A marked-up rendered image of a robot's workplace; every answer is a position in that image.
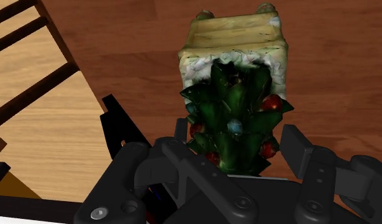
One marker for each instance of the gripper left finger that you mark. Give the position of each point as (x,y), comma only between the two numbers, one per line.
(190,169)

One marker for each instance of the Christmas tree in wooden crate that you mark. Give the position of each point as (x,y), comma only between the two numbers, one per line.
(237,102)

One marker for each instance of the brown wooden table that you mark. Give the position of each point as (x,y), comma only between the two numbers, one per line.
(333,77)

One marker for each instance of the dark wooden chair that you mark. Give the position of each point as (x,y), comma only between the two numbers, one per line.
(32,93)

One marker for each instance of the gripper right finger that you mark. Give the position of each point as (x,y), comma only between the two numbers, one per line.
(320,173)

